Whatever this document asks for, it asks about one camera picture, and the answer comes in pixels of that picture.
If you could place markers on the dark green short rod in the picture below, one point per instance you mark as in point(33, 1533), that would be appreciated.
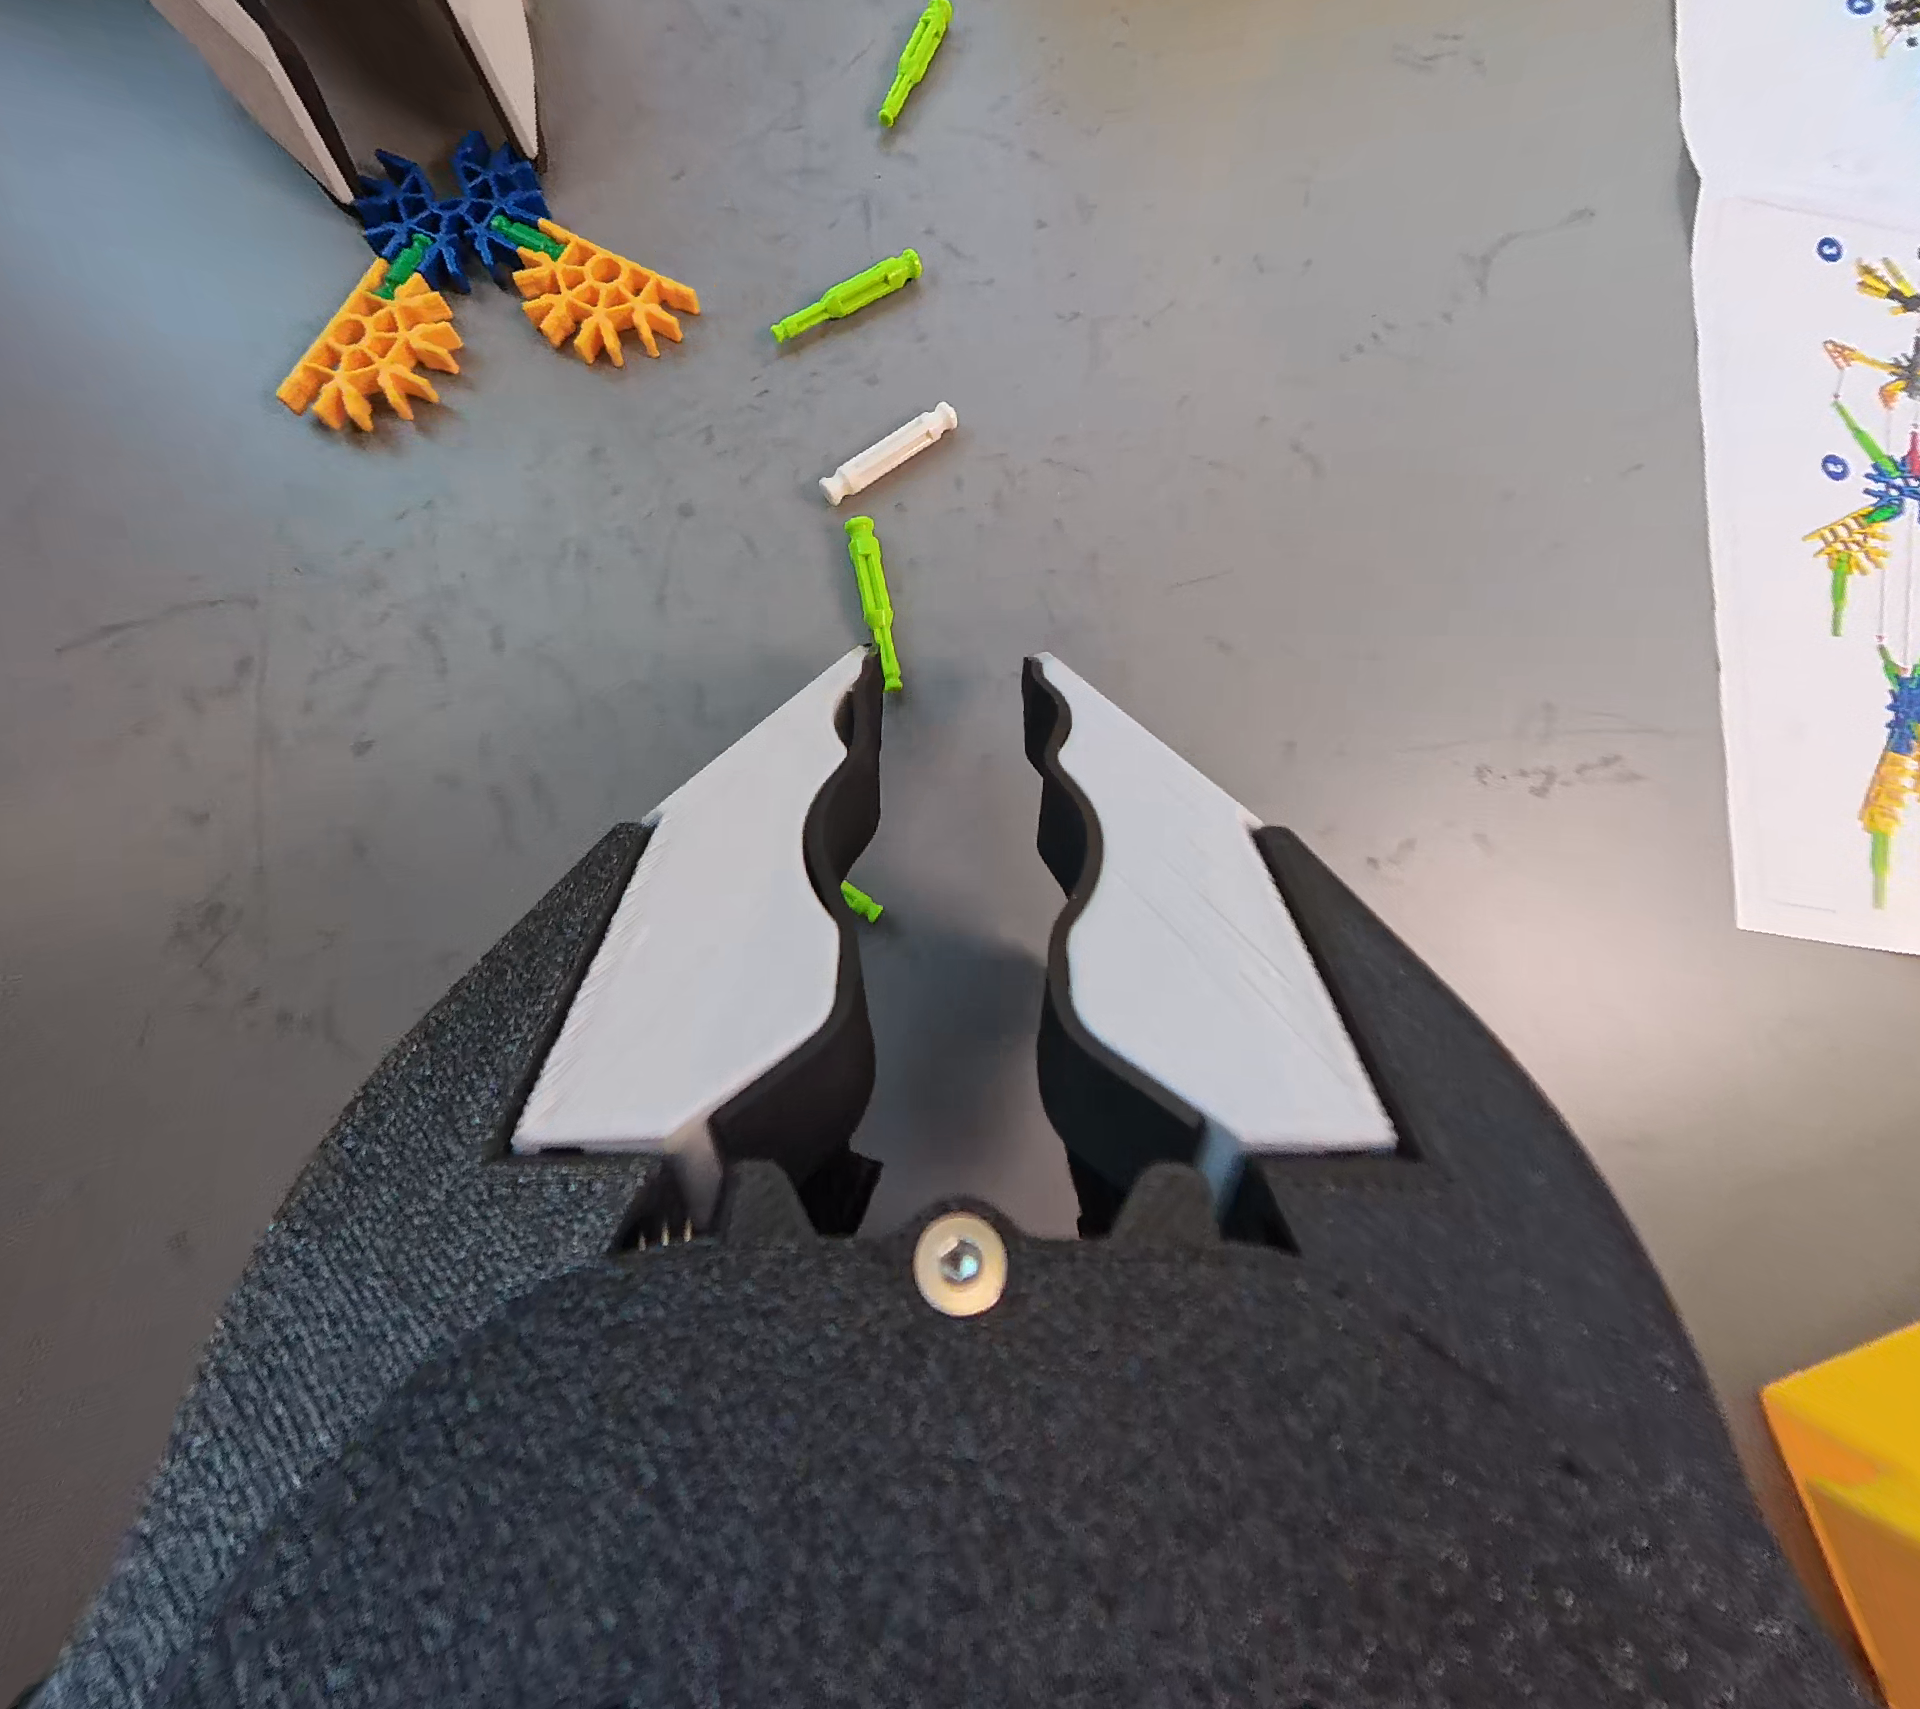
point(402, 268)
point(524, 235)

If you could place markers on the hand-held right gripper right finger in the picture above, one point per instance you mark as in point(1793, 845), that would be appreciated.
point(1231, 989)

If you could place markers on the blue snowflake connector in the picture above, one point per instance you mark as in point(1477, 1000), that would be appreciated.
point(405, 209)
point(494, 195)

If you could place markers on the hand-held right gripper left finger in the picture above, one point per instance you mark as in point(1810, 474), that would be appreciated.
point(691, 989)

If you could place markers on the grey desk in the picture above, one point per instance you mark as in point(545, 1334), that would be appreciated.
point(1274, 465)

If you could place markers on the orange fan connector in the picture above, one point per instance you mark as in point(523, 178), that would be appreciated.
point(600, 293)
point(344, 367)

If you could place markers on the yellow plastic bin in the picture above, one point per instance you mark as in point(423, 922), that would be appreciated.
point(1861, 1483)

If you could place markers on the light green rod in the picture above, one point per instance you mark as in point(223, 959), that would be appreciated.
point(914, 58)
point(863, 903)
point(841, 298)
point(866, 585)

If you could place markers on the printed instruction sheet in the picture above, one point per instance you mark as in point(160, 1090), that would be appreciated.
point(1800, 89)

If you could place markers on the white rod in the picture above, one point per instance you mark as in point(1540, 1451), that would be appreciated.
point(884, 454)

